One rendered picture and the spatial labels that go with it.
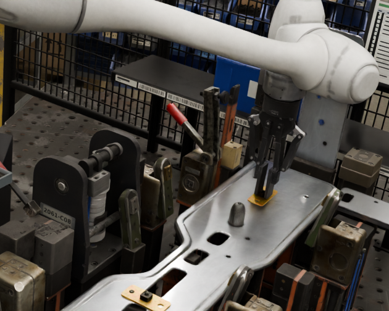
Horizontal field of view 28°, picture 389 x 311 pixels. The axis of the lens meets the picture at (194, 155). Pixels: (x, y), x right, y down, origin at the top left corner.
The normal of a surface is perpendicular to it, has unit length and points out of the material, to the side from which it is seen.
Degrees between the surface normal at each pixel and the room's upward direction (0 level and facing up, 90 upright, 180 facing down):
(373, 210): 0
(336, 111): 90
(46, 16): 108
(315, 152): 90
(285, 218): 0
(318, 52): 54
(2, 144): 41
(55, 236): 0
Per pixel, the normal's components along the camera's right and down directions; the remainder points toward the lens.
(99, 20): 0.54, 0.62
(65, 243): 0.86, 0.32
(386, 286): 0.13, -0.89
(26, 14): 0.24, 0.72
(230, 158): -0.50, 0.33
